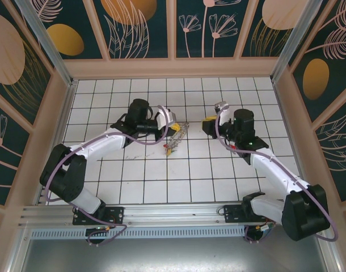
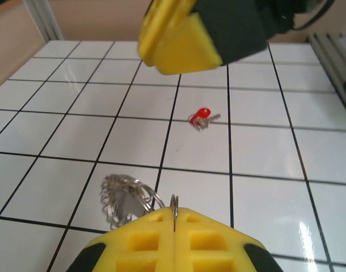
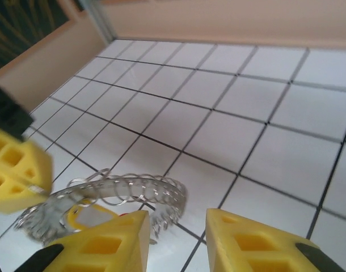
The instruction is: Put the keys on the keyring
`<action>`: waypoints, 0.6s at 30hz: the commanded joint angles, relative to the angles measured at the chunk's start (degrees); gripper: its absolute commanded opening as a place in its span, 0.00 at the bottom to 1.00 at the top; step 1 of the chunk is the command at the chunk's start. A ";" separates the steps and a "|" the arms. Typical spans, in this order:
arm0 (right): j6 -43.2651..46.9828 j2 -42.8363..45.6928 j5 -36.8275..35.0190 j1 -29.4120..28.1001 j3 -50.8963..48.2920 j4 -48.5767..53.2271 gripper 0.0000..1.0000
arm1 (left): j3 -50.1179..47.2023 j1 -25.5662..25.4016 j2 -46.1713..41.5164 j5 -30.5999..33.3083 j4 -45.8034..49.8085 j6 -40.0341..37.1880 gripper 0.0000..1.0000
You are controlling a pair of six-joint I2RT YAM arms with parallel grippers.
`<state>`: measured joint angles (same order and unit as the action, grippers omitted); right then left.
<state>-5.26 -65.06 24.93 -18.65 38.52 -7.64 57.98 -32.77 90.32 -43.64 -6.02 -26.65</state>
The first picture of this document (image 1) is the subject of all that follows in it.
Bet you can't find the large metal disc keyring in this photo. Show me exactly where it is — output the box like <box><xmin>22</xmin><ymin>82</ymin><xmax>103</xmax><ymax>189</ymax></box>
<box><xmin>164</xmin><ymin>121</ymin><xmax>191</xmax><ymax>151</ymax></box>

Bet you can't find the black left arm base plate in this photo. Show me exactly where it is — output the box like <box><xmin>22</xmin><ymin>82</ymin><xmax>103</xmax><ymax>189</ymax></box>
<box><xmin>72</xmin><ymin>206</ymin><xmax>125</xmax><ymax>226</ymax></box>

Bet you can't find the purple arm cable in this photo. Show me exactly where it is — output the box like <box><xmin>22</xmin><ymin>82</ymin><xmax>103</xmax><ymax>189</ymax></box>
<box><xmin>215</xmin><ymin>103</ymin><xmax>340</xmax><ymax>244</ymax></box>
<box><xmin>44</xmin><ymin>104</ymin><xmax>174</xmax><ymax>246</ymax></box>

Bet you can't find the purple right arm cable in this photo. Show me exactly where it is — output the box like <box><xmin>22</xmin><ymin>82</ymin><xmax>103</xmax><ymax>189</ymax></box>
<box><xmin>215</xmin><ymin>103</ymin><xmax>340</xmax><ymax>244</ymax></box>

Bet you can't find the grey metal sheet panel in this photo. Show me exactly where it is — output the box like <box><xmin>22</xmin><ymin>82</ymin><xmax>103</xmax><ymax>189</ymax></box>
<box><xmin>8</xmin><ymin>236</ymin><xmax>344</xmax><ymax>272</ymax></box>

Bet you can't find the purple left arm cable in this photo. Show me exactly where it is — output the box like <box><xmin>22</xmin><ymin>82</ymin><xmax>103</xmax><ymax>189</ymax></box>
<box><xmin>44</xmin><ymin>104</ymin><xmax>174</xmax><ymax>246</ymax></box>

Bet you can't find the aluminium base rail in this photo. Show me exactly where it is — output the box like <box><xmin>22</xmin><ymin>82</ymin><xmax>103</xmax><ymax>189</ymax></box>
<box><xmin>18</xmin><ymin>201</ymin><xmax>328</xmax><ymax>228</ymax></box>

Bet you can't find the grey slotted cable duct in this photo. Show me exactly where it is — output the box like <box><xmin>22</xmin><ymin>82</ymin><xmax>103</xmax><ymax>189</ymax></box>
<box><xmin>29</xmin><ymin>228</ymin><xmax>247</xmax><ymax>240</ymax></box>

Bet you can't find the aluminium corner post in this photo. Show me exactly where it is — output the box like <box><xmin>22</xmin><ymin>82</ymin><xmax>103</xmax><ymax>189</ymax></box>
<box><xmin>269</xmin><ymin>0</ymin><xmax>324</xmax><ymax>84</ymax></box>
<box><xmin>14</xmin><ymin>0</ymin><xmax>79</xmax><ymax>87</ymax></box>

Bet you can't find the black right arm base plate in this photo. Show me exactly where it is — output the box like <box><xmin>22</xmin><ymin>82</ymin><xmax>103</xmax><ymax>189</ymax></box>
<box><xmin>223</xmin><ymin>204</ymin><xmax>276</xmax><ymax>224</ymax></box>

